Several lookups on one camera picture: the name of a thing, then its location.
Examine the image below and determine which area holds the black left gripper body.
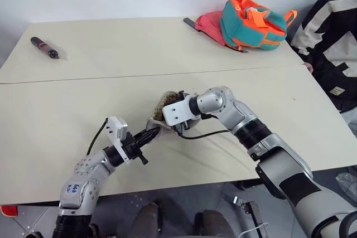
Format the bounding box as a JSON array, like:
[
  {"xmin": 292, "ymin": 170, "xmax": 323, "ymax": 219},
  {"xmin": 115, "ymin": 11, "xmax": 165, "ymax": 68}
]
[{"xmin": 122, "ymin": 132, "xmax": 149, "ymax": 166}]

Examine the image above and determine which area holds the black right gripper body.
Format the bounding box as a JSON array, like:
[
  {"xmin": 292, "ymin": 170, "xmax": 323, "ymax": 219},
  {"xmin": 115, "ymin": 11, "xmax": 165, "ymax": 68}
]
[{"xmin": 172, "ymin": 90, "xmax": 195, "ymax": 138}]

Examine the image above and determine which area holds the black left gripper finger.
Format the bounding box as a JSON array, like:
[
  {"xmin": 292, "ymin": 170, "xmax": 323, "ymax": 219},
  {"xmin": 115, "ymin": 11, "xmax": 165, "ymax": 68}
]
[
  {"xmin": 133, "ymin": 126, "xmax": 161, "ymax": 144},
  {"xmin": 134, "ymin": 129, "xmax": 161, "ymax": 150}
]

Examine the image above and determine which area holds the patterned fabric pouch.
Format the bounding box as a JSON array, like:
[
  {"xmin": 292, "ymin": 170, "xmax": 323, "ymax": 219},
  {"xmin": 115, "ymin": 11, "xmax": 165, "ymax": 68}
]
[{"xmin": 146, "ymin": 90, "xmax": 202, "ymax": 139}]

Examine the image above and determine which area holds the dark rounded shape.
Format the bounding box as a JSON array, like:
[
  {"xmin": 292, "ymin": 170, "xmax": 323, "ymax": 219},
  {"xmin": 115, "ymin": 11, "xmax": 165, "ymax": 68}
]
[{"xmin": 194, "ymin": 210, "xmax": 233, "ymax": 238}]

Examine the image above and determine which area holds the dark grey flat bar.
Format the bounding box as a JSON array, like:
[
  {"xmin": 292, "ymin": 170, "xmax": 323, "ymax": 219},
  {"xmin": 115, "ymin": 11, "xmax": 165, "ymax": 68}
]
[{"xmin": 183, "ymin": 17, "xmax": 200, "ymax": 31}]

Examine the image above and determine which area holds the pink fabric bag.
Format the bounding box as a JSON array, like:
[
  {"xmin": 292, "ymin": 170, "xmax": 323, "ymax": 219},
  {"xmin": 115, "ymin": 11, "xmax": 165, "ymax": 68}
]
[{"xmin": 194, "ymin": 10, "xmax": 227, "ymax": 47}]

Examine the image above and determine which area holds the teal and orange backpack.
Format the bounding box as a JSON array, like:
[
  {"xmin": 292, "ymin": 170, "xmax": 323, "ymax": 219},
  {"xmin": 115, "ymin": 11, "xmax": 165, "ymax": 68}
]
[{"xmin": 220, "ymin": 0, "xmax": 298, "ymax": 52}]

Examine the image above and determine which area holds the black and red marker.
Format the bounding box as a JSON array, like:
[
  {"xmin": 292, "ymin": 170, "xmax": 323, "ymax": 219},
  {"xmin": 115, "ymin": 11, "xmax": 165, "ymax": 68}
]
[{"xmin": 30, "ymin": 36, "xmax": 61, "ymax": 60}]

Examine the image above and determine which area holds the red reflector block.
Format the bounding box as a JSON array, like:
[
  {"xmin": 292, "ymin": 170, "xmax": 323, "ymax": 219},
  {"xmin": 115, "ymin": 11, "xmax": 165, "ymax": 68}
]
[{"xmin": 0, "ymin": 205, "xmax": 18, "ymax": 218}]

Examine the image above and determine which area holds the person in black-white jacket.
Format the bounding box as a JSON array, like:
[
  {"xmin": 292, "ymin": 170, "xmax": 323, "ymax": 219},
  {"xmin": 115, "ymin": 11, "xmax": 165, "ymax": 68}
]
[{"xmin": 290, "ymin": 0, "xmax": 357, "ymax": 114}]

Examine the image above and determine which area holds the clear plastic bag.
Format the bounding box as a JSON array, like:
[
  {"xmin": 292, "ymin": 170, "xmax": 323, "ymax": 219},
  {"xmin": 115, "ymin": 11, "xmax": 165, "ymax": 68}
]
[{"xmin": 335, "ymin": 172, "xmax": 357, "ymax": 195}]

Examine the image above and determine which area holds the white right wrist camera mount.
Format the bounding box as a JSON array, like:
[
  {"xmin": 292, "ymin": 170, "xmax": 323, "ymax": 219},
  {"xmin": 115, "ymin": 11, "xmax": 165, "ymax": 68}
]
[{"xmin": 162, "ymin": 96, "xmax": 196, "ymax": 127}]

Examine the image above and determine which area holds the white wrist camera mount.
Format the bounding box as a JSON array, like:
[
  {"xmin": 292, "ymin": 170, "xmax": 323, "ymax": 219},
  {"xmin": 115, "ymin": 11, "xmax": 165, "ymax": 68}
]
[
  {"xmin": 105, "ymin": 115, "xmax": 132, "ymax": 166},
  {"xmin": 162, "ymin": 96, "xmax": 196, "ymax": 127}
]

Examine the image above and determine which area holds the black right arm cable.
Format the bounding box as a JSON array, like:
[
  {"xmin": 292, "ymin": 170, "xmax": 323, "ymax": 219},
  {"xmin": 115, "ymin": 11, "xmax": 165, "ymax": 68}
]
[{"xmin": 177, "ymin": 113, "xmax": 233, "ymax": 140}]

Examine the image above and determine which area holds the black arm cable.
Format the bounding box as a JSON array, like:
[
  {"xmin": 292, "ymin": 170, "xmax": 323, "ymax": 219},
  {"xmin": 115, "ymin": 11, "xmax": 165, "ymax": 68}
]
[
  {"xmin": 86, "ymin": 118, "xmax": 110, "ymax": 157},
  {"xmin": 177, "ymin": 113, "xmax": 233, "ymax": 140}
]

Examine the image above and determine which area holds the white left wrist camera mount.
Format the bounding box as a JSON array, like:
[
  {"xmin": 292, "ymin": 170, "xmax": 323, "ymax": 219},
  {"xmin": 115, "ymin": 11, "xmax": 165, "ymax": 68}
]
[{"xmin": 105, "ymin": 115, "xmax": 132, "ymax": 166}]

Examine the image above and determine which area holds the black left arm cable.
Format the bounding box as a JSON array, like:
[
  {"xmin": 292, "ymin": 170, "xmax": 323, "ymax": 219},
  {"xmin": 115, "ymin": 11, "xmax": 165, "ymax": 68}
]
[{"xmin": 86, "ymin": 118, "xmax": 110, "ymax": 157}]

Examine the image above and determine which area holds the metal bracket under table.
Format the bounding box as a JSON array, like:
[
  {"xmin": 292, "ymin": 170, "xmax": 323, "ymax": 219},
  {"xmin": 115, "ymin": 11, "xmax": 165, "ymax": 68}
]
[{"xmin": 232, "ymin": 195, "xmax": 269, "ymax": 238}]

